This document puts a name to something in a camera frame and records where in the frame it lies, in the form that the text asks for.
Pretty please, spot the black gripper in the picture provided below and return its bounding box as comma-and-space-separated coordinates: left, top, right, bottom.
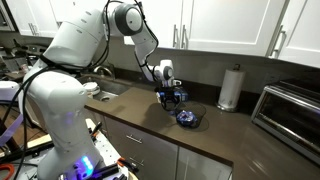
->
157, 85, 185, 111

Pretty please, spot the pile of blue packets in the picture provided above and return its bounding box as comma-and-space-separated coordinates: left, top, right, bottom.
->
175, 109, 196, 127

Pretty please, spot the grey lower drawer front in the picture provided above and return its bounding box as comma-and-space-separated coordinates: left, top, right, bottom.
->
103, 116, 180, 180

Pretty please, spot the stainless steel sink basin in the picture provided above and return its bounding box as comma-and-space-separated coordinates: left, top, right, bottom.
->
78, 74, 132, 103

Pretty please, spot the white paper towel roll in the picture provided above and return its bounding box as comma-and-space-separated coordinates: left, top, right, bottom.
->
216, 64, 246, 113

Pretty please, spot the grey lower cabinet door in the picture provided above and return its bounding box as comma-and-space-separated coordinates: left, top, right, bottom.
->
175, 146, 233, 180

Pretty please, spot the metal sink faucet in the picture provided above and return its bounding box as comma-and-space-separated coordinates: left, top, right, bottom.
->
93, 64, 116, 80

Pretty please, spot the wide white upper cabinet door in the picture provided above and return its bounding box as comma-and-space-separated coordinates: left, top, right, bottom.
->
181, 0, 288, 58

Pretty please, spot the stainless steel toaster oven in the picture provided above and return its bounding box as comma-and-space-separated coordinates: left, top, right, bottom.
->
251, 78, 320, 166

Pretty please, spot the white appliance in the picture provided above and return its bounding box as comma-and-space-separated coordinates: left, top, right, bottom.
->
0, 79, 21, 103

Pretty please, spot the small white cabinet door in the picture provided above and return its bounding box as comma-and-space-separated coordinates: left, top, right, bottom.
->
5, 0, 62, 38

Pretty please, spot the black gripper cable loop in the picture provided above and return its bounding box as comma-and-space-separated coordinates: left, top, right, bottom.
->
155, 89, 184, 112

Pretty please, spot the black wire mesh basket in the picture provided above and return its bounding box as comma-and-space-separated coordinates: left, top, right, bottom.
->
174, 100, 207, 129

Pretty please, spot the silver drawer pull handle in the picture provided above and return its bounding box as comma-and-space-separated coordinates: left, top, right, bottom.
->
128, 156, 145, 167
125, 134, 144, 145

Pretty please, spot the silver bar cabinet handle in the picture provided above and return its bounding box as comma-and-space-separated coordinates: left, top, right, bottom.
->
180, 24, 190, 51
172, 23, 180, 50
269, 24, 288, 60

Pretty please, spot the red handled tool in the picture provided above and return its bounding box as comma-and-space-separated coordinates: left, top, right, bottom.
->
116, 156, 140, 174

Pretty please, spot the black handled tool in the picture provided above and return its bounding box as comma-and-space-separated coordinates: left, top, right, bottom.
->
89, 121, 104, 138

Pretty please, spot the purple strap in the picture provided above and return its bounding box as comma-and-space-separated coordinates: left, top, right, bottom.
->
0, 113, 26, 148

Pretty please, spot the orange ring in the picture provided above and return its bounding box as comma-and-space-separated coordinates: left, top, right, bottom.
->
0, 162, 16, 180

